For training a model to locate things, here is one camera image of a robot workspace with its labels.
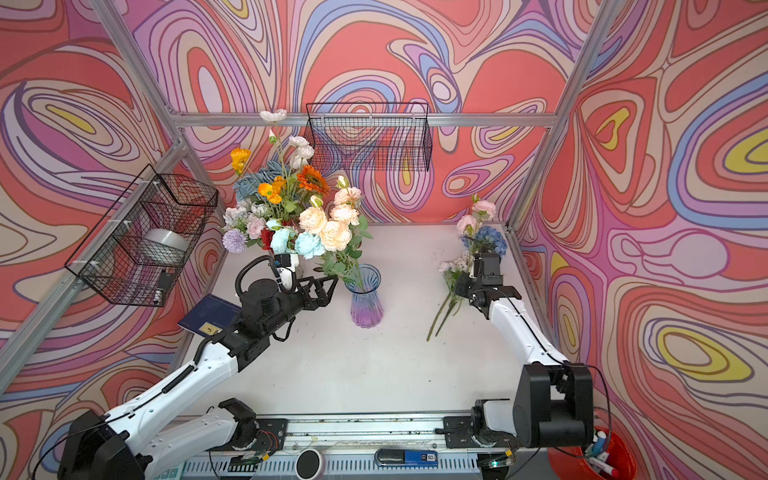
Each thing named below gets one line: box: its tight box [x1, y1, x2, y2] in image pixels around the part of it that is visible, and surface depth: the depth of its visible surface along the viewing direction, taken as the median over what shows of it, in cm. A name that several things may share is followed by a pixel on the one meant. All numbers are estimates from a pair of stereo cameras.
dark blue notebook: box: [178, 294, 243, 338], surface depth 96 cm
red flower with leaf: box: [260, 227, 276, 252], surface depth 80 cm
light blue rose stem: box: [266, 219, 326, 260], surface depth 68 cm
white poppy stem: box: [259, 109, 315, 171], surface depth 76 cm
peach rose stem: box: [299, 175, 371, 288], surface depth 71 cm
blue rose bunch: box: [233, 160, 290, 201], surface depth 80 cm
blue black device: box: [374, 448, 439, 468], surface depth 70 cm
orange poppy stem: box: [258, 176, 287, 205], surface depth 72 cm
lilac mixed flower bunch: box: [426, 252, 472, 342], surface depth 100 cm
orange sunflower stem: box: [297, 164, 331, 197], surface depth 78 cm
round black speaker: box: [294, 448, 322, 480], surface depth 66 cm
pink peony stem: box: [457, 194, 496, 259], surface depth 96 cm
